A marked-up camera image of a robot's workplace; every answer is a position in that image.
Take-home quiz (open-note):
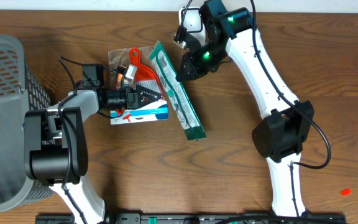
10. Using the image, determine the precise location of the red packaged item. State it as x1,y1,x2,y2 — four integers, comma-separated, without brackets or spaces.
108,47,169,125

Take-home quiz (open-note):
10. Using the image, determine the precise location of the green packaged item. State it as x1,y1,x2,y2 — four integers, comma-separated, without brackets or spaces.
149,41,206,141

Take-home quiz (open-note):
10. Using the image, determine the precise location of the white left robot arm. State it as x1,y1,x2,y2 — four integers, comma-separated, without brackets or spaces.
24,63,162,224

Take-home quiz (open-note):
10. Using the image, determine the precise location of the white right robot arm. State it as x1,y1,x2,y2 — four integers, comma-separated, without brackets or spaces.
173,1,314,217

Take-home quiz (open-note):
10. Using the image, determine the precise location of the white barcode scanner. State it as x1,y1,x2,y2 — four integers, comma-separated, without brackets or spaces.
178,6,206,46

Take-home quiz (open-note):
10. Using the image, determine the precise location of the grey plastic basket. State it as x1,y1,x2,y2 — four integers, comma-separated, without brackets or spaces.
0,34,53,213

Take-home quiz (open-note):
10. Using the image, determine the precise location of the small red floor marker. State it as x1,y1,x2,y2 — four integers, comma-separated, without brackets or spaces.
341,189,352,196

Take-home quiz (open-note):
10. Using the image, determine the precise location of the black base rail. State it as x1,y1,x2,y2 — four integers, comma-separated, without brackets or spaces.
35,203,347,224

